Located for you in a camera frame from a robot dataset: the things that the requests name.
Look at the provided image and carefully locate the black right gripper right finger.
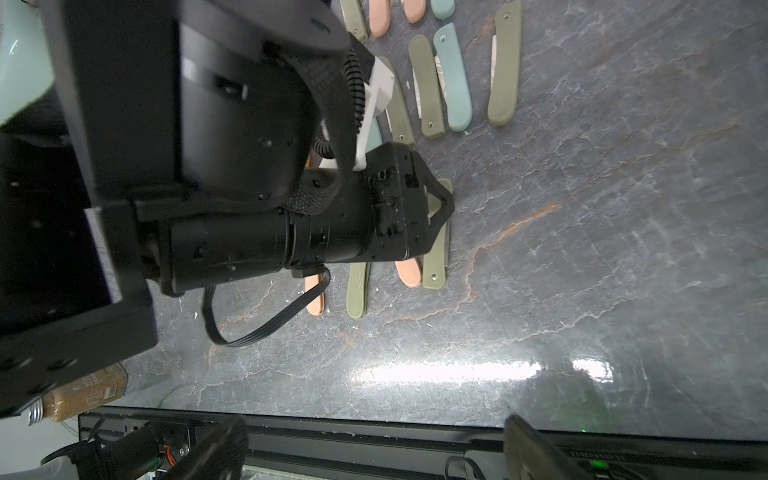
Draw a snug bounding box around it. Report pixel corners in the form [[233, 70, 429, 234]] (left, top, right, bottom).
[[503, 414, 592, 480]]

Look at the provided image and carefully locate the extra mint knife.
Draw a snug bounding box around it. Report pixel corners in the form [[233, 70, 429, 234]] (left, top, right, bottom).
[[346, 262, 370, 320]]

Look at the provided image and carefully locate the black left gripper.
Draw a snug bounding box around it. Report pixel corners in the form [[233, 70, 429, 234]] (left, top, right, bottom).
[[287, 142, 455, 267]]

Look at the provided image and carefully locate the grey green fruit knife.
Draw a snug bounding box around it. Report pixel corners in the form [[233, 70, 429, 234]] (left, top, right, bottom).
[[339, 0, 369, 44]]

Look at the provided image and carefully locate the light green fruit knife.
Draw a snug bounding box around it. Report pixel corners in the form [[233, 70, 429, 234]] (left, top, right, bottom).
[[366, 117, 383, 152]]

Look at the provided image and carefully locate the olive knife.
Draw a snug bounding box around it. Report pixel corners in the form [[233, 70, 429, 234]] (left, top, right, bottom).
[[487, 1, 522, 126]]

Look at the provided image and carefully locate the mint green toaster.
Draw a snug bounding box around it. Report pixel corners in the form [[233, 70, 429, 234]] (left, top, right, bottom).
[[1, 0, 54, 126]]

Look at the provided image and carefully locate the green handled fruit knife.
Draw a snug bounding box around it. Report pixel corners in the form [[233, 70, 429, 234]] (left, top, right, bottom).
[[379, 56, 416, 147]]

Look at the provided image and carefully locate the dark grey green knife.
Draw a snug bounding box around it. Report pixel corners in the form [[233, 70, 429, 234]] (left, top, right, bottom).
[[422, 178, 453, 290]]

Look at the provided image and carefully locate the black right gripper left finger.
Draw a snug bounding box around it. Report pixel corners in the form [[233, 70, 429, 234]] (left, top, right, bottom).
[[163, 416, 249, 480]]

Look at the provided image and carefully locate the clear spice jar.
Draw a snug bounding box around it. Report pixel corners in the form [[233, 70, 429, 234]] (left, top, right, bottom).
[[28, 363, 128, 426]]

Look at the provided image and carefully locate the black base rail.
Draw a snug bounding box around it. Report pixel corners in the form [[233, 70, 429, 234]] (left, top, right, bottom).
[[78, 407, 767, 479]]

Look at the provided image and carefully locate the pink handled fruit knife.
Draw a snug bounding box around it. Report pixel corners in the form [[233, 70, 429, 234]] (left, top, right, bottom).
[[369, 0, 391, 38]]

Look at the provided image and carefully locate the mint knife crosswise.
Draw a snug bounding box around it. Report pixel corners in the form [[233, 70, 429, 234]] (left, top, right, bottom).
[[408, 34, 446, 139]]

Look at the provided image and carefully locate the mint knife lone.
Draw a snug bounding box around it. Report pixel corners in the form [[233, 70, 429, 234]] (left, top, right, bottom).
[[433, 23, 473, 132]]

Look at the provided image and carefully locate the brown fruit knife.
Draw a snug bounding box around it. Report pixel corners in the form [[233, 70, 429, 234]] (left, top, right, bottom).
[[401, 0, 427, 24]]

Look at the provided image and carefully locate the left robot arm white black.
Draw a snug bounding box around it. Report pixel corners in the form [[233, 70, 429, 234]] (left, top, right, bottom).
[[1, 1, 454, 417]]

